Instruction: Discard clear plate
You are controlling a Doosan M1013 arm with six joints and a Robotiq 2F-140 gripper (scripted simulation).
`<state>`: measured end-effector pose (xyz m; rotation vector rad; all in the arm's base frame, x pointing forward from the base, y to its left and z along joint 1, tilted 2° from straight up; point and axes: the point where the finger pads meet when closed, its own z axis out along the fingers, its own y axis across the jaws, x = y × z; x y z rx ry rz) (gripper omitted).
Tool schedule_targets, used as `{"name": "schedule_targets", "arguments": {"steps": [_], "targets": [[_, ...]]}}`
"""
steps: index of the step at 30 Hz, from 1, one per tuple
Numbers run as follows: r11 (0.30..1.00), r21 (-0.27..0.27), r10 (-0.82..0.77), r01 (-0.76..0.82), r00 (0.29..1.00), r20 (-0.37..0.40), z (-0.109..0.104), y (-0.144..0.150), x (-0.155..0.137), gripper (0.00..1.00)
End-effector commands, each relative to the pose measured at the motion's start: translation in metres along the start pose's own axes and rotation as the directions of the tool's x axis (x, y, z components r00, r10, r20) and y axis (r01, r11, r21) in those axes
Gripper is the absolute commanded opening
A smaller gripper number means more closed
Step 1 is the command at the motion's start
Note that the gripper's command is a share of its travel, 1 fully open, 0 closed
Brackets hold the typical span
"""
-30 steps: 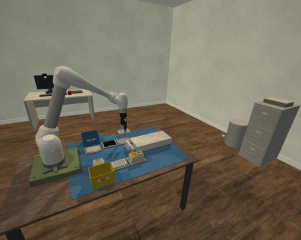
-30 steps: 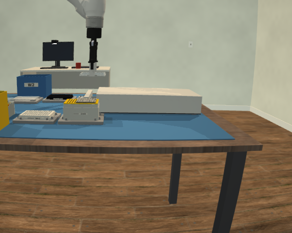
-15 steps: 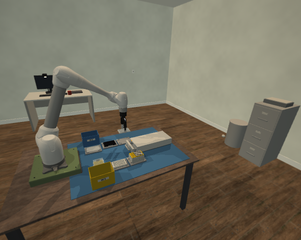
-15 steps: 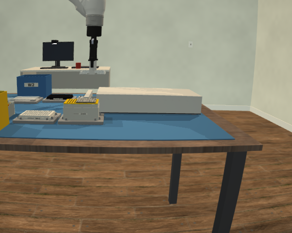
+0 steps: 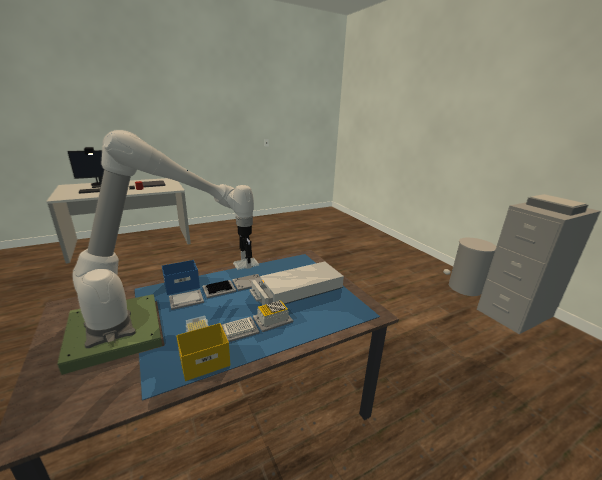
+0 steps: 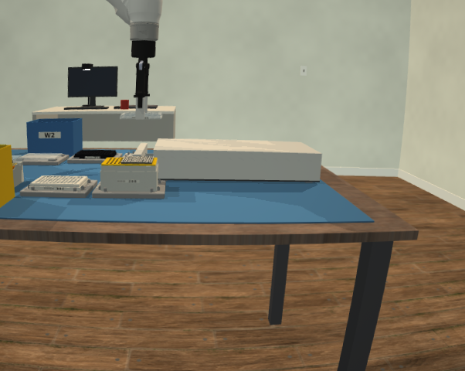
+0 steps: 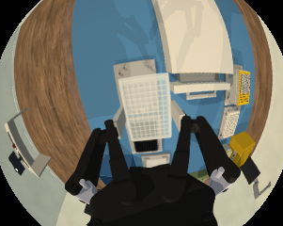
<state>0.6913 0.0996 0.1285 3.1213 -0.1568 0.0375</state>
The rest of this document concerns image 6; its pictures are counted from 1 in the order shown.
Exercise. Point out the blue bench mat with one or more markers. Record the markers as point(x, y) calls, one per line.
point(210, 202)

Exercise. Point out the blue bin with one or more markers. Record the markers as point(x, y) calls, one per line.
point(62, 136)

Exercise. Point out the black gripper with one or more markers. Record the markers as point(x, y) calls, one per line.
point(143, 49)

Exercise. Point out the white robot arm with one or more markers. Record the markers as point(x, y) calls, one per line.
point(143, 17)

